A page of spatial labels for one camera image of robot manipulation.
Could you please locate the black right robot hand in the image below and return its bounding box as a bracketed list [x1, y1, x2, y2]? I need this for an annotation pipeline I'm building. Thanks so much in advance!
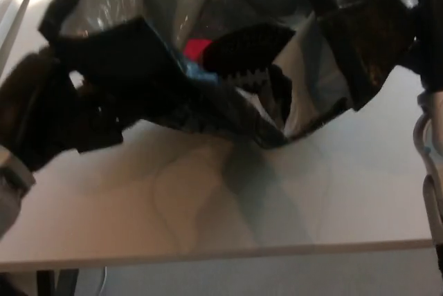
[349, 0, 443, 93]

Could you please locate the blue item inside bag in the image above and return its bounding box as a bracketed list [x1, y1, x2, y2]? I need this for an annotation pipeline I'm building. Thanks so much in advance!
[185, 60, 222, 86]

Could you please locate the black printed plastic shopping bag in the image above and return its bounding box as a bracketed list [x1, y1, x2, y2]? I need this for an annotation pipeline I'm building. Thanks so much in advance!
[37, 0, 420, 152]

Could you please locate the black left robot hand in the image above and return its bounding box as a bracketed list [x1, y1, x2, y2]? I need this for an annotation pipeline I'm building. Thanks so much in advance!
[0, 51, 125, 173]

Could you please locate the black ridged shoe sole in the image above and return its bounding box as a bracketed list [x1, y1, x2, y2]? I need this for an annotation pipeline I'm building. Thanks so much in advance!
[201, 21, 297, 85]

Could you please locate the white cable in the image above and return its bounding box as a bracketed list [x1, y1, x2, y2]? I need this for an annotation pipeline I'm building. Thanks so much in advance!
[100, 266, 109, 296]

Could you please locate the dark desk leg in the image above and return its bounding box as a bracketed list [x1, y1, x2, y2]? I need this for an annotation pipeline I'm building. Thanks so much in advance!
[36, 268, 81, 296]

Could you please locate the red item inside bag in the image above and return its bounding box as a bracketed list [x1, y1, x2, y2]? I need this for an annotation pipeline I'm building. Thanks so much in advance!
[183, 37, 213, 63]

